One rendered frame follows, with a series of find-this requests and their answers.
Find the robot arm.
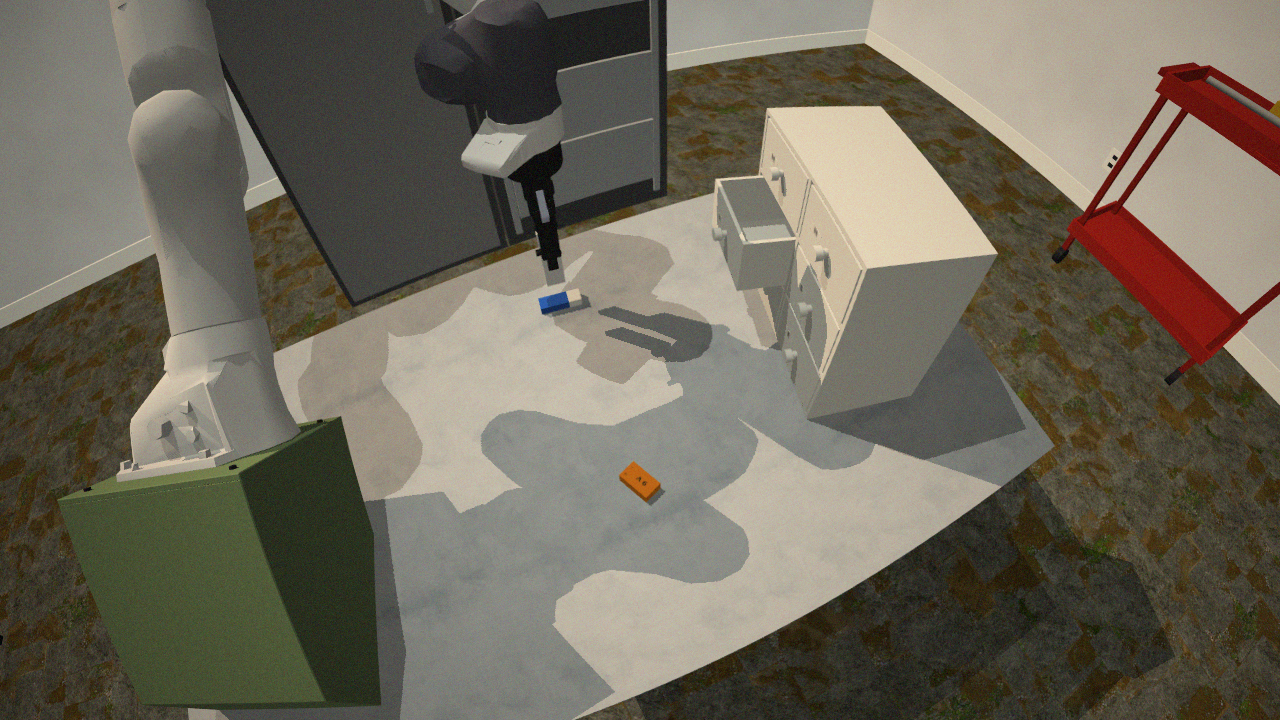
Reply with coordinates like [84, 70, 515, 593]
[109, 0, 564, 482]

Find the cream small chest of drawers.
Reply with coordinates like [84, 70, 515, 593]
[758, 106, 998, 419]

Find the orange rectangular block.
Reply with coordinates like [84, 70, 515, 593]
[620, 462, 660, 502]

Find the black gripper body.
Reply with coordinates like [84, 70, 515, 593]
[508, 142, 563, 208]

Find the blue and white eraser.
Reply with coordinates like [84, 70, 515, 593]
[538, 288, 582, 314]

